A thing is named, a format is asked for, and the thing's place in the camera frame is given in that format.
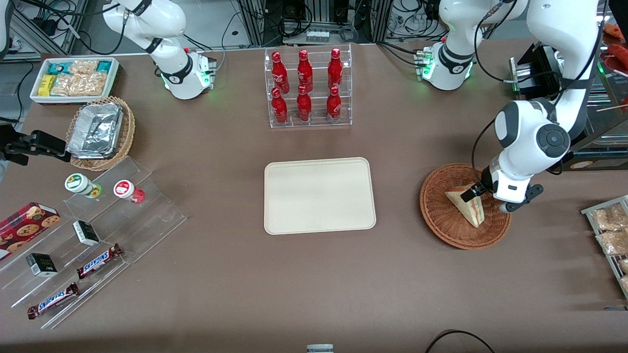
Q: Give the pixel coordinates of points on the white snack bin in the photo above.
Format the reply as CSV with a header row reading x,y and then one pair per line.
x,y
73,102

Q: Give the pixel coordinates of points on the clear acrylic bottle rack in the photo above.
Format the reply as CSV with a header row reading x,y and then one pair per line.
x,y
318,61

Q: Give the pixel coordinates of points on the red cookie box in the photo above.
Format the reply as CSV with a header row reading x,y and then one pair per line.
x,y
24,225

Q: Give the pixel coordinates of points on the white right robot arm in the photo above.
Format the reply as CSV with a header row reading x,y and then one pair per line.
x,y
147,19

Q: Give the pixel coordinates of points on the yellow snack packet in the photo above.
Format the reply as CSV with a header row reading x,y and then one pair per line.
x,y
46,86

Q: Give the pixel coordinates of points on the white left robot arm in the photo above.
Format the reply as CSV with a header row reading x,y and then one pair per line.
x,y
564,49

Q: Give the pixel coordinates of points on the small jar green label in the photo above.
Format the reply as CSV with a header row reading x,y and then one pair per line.
x,y
78,184

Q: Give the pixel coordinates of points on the small grey device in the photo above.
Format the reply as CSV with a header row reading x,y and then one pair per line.
x,y
320,349

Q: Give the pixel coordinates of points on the black food warmer yellow panel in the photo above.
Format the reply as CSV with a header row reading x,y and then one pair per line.
x,y
542,68

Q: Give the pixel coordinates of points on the oval tan wicker basket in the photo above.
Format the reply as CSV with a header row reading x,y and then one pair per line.
x,y
125,142

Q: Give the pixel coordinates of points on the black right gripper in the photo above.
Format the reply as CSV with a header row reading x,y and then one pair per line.
x,y
23,145

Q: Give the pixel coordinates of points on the teal snack packet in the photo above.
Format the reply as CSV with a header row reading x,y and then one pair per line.
x,y
59,67
104,66

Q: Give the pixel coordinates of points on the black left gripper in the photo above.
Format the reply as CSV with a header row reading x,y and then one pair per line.
x,y
484,184

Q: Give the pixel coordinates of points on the white power strip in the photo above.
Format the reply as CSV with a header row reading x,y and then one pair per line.
x,y
318,36

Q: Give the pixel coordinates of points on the Snickers bar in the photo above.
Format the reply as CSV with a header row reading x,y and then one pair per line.
x,y
53,300
98,261

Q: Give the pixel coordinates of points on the clear acrylic stepped stand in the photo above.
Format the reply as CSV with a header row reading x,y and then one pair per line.
x,y
147,215

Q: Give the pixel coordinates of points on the small jar red label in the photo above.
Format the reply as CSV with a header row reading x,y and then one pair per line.
x,y
125,189

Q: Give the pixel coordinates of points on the triangular sandwich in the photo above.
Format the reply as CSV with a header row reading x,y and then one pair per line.
x,y
463,206

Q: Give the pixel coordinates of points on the small black box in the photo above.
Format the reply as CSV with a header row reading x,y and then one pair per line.
x,y
86,233
41,264

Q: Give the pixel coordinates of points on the clear bag of pastry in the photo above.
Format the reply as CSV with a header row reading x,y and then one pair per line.
x,y
624,265
608,218
613,242
625,284

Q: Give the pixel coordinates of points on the round brown wicker basket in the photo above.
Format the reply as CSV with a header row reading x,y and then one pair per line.
x,y
441,225

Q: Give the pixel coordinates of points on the clear bag of crackers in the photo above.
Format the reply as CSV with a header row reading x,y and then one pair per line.
x,y
83,67
93,84
66,85

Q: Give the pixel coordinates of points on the cream plastic serving tray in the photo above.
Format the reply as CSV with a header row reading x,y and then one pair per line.
x,y
319,196

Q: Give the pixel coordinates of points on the red cola bottle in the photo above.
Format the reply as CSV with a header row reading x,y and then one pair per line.
x,y
333,105
335,71
279,108
279,73
304,73
304,105

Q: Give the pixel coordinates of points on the metal equipment rack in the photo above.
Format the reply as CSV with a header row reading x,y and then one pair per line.
x,y
255,19

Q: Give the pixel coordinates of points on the stacked foil containers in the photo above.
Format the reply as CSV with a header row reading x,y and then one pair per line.
x,y
95,130

